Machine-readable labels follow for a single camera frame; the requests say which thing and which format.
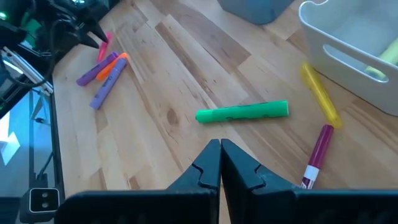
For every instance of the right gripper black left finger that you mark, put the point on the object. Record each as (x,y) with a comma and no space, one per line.
(140,208)

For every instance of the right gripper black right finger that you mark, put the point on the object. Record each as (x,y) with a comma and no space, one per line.
(311,208)

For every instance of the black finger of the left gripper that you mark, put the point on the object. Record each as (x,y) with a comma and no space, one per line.
(97,31)
(87,40)

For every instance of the pink highlighter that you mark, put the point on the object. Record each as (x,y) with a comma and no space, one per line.
(102,51)

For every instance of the dark purple highlighter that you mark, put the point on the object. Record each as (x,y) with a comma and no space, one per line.
(93,71)

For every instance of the orange highlighter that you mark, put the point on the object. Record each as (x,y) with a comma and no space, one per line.
(105,72)

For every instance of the light purple highlighter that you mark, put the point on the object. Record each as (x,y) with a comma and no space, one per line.
(109,84)

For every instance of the thin maroon capped marker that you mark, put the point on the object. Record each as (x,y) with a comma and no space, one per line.
(320,146)

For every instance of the green highlighter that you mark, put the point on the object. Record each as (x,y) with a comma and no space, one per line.
(242,111)

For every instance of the pale yellow-green highlighter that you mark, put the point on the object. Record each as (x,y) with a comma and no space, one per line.
(390,54)

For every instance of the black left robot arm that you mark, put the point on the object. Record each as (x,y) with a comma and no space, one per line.
(12,34)

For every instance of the green object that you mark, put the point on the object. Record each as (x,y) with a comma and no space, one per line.
(31,29)

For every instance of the slim yellow highlighter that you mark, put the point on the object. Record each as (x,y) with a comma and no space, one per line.
(320,95)

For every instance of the light grey plastic bin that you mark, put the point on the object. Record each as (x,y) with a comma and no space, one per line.
(357,85)

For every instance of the dark grey plastic bin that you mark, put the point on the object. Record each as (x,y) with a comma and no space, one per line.
(255,11)

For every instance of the small square camera box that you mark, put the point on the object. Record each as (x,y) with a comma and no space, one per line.
(40,202)

